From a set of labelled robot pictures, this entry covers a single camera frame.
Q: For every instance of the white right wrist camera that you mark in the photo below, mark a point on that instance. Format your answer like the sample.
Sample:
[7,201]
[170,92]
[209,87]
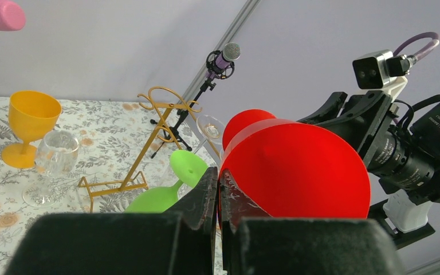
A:
[379,69]

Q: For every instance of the green plastic wine glass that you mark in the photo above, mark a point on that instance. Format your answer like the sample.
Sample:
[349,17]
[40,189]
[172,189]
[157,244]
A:
[188,169]

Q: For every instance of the clear wine glass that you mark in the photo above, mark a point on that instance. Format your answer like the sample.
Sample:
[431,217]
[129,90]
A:
[211,129]
[55,158]

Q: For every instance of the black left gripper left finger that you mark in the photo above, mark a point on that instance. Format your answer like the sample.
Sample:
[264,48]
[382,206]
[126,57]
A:
[177,241]

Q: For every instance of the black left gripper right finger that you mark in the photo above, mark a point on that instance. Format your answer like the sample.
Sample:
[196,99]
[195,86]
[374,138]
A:
[253,242]

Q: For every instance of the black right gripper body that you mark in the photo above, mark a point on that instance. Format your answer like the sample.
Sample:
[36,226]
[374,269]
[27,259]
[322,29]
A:
[363,121]

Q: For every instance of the yellow plastic wine glass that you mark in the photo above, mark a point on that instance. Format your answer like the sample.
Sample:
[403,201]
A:
[31,115]

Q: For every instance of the red plastic wine glass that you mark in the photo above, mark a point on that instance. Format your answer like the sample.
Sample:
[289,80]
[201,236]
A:
[293,169]

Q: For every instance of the floral patterned tablecloth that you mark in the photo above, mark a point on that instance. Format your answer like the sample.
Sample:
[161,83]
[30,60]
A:
[108,138]

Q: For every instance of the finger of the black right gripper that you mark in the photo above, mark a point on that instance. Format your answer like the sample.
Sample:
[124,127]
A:
[329,110]

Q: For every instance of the gold wire wine glass rack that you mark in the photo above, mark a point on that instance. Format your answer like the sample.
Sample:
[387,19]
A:
[135,179]

